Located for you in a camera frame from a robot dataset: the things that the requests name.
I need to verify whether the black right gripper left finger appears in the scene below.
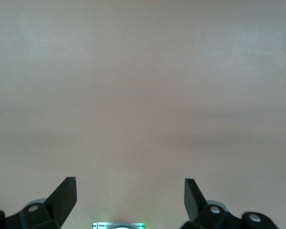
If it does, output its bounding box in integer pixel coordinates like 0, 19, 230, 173
0, 177, 78, 229

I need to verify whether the brown table cover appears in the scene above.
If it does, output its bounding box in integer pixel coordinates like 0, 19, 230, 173
0, 0, 286, 229

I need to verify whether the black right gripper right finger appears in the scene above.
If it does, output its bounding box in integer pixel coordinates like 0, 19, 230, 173
180, 178, 280, 229

